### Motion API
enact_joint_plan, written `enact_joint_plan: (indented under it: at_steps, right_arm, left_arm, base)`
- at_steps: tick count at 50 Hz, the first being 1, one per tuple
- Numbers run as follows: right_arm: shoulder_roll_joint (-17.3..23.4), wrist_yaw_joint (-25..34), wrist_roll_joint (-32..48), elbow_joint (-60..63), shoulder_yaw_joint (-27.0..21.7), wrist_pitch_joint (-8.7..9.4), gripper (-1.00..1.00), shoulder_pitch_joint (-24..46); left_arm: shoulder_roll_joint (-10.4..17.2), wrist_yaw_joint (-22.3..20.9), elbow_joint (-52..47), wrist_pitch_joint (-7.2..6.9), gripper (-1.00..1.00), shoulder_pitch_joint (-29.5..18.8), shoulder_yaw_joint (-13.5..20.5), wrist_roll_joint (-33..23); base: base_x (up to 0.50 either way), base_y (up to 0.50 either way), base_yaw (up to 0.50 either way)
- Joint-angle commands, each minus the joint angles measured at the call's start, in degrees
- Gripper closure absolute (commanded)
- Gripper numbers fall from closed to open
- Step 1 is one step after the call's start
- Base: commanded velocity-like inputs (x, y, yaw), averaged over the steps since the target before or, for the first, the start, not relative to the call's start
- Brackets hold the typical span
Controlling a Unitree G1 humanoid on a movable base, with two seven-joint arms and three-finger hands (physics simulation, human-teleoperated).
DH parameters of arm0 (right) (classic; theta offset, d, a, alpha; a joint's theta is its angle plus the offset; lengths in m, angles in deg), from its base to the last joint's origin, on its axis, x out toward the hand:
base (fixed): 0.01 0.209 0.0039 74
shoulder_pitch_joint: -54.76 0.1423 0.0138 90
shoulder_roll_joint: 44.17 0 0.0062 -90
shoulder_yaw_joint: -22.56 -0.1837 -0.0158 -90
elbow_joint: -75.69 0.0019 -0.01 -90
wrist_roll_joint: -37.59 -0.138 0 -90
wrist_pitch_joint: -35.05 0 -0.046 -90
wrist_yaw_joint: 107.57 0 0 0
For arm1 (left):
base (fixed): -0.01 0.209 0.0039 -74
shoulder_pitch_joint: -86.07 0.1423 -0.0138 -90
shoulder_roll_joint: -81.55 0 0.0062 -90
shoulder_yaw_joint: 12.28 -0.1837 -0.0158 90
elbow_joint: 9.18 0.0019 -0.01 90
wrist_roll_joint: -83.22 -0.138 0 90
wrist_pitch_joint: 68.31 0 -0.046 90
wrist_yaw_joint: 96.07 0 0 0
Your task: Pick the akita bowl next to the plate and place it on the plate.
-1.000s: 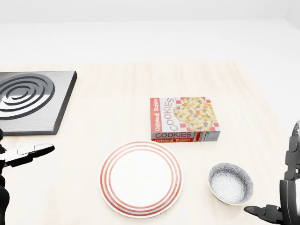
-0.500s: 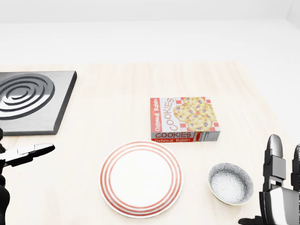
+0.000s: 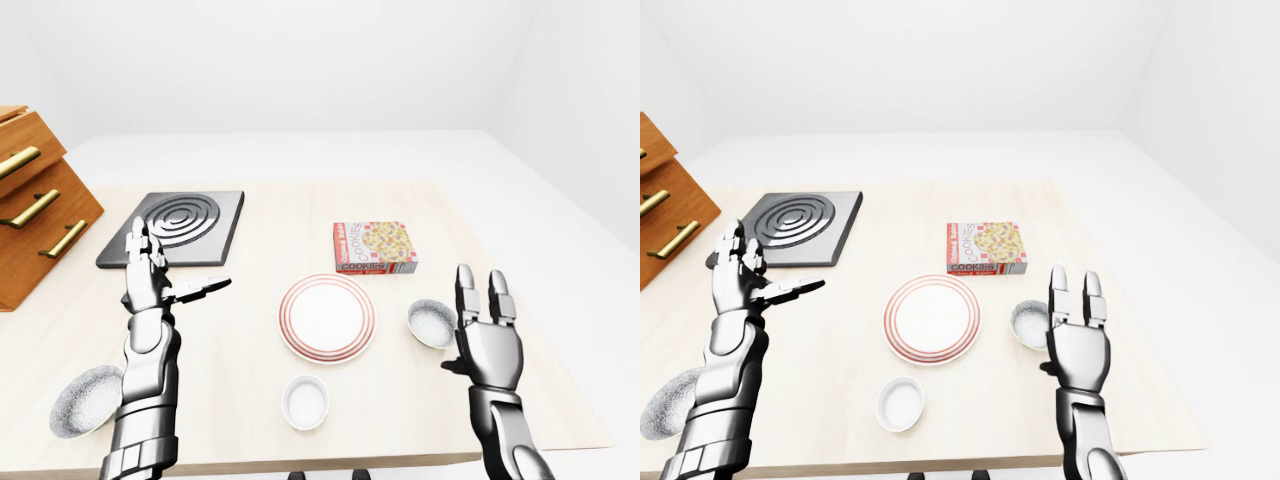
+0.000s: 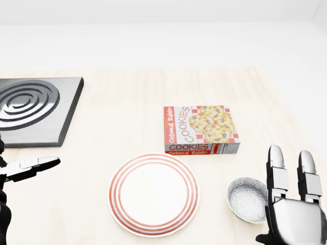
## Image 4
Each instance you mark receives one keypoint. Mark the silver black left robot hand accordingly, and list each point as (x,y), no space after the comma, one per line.
(15,169)

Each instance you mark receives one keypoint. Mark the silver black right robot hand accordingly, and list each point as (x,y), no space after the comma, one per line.
(293,217)

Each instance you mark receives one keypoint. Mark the oatmeal raisin cookies box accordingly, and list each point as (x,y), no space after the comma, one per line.
(201,130)

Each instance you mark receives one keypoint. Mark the white plate with red rings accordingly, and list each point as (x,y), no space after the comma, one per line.
(154,195)

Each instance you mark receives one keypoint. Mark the grey patterned bowl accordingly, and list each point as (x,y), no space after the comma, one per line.
(246,199)

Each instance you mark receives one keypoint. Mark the flat dark stove plate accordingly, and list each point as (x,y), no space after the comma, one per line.
(33,112)

